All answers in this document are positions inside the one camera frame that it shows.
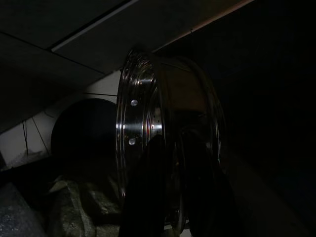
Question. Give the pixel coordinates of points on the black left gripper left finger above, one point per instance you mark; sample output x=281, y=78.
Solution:
x=145, y=187

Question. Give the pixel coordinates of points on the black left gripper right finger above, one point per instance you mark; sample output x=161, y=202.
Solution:
x=209, y=197

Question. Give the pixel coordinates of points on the steel steamer pot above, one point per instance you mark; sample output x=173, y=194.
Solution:
x=138, y=118

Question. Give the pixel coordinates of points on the black round disc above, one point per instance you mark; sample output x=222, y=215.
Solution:
x=84, y=128

